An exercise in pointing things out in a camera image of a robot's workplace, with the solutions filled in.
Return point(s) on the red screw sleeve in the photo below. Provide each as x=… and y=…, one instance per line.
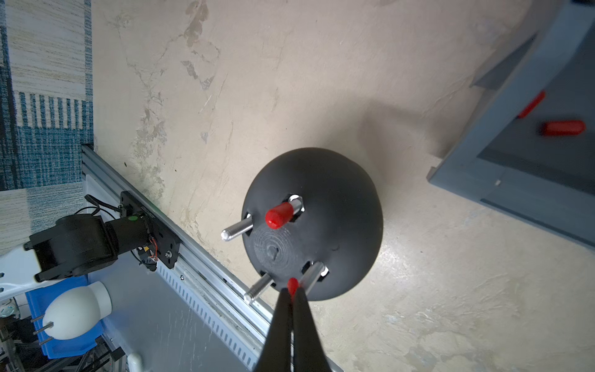
x=293, y=286
x=280, y=215

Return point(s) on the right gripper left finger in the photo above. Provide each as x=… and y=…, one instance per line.
x=276, y=353

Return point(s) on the grey plastic parts bin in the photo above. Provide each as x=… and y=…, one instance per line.
x=503, y=162

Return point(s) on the red sleeve in bin edge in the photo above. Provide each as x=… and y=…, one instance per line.
x=532, y=105

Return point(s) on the white dome screw fixture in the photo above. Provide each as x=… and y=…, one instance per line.
x=75, y=312

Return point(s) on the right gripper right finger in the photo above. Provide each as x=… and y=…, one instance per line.
x=308, y=352

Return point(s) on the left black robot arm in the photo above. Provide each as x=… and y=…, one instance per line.
x=77, y=245

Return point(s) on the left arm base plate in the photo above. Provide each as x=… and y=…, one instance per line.
x=163, y=243

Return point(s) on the blue plastic tray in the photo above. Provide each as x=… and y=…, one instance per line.
x=39, y=300

